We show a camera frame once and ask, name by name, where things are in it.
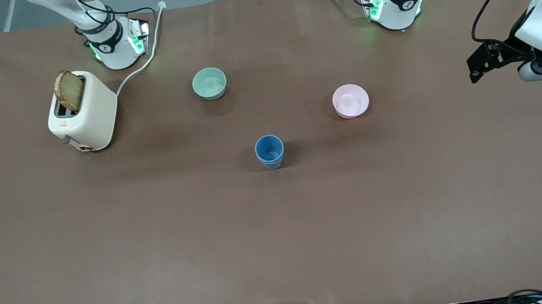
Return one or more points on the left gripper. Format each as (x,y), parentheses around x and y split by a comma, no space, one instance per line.
(513,51)

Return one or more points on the blue ribbed cup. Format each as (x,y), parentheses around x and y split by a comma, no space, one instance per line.
(271,165)
(269,147)

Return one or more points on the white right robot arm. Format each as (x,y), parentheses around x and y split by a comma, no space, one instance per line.
(112,53)

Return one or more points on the brown bread slice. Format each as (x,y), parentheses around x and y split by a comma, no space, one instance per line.
(69,91)

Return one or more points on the cream toaster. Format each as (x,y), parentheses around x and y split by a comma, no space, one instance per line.
(83,116)

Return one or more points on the pink bowl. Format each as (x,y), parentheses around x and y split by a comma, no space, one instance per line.
(350,100)

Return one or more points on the green bowl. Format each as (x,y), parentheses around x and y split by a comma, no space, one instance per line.
(209,83)

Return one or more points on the brown table mat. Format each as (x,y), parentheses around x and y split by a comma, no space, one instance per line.
(282,234)

